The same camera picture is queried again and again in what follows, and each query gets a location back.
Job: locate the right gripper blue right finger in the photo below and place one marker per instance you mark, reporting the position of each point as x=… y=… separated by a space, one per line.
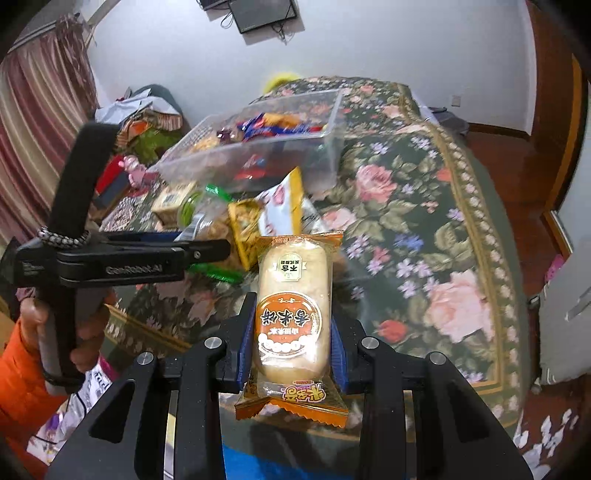
x=339 y=362

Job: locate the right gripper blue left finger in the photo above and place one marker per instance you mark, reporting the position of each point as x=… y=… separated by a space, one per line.
x=247 y=322

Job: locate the orange rice cake packet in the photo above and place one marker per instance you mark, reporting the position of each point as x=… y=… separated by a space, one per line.
x=291 y=355

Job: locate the baked rice cracker pack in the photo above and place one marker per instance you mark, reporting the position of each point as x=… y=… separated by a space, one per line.
x=168 y=203

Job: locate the fried snack bag green seal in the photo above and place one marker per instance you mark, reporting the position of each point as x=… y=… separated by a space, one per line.
x=203 y=215

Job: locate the orange sleeve forearm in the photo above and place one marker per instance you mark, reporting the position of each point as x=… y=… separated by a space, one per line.
x=25 y=404

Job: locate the person left hand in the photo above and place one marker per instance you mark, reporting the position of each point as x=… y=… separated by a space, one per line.
x=87 y=333

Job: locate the yellow snack packet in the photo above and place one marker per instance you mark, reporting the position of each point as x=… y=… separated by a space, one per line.
x=244 y=222

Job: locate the pink plush toy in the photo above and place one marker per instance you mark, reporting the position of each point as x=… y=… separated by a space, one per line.
x=134 y=169

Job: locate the dark floral bedspread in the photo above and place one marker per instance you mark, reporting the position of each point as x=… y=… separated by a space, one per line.
x=428 y=261

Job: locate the white yellow snack bag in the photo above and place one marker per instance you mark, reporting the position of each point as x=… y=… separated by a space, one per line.
x=280 y=206

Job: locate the pile of clothes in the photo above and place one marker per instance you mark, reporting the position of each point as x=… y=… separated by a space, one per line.
x=150 y=122

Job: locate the striped red curtain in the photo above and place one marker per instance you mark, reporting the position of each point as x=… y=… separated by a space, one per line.
x=47 y=93

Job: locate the clear plastic storage box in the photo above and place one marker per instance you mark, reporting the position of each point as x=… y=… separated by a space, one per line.
x=213 y=151

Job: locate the blue wrapped candies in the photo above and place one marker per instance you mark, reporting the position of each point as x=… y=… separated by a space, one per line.
x=266 y=125

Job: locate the yellow fuzzy hoop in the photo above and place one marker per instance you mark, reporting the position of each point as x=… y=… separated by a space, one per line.
x=278 y=80

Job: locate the brown wooden door frame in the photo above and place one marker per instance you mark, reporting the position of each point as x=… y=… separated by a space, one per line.
x=560 y=113

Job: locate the wall mounted black monitor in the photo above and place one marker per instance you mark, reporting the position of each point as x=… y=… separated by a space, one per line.
x=250 y=15

